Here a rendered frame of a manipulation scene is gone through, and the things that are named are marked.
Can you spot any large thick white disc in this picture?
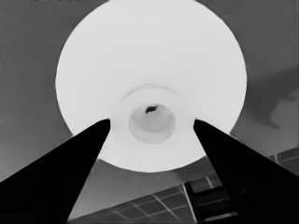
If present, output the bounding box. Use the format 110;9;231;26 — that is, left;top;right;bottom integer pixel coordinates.
55;0;248;173

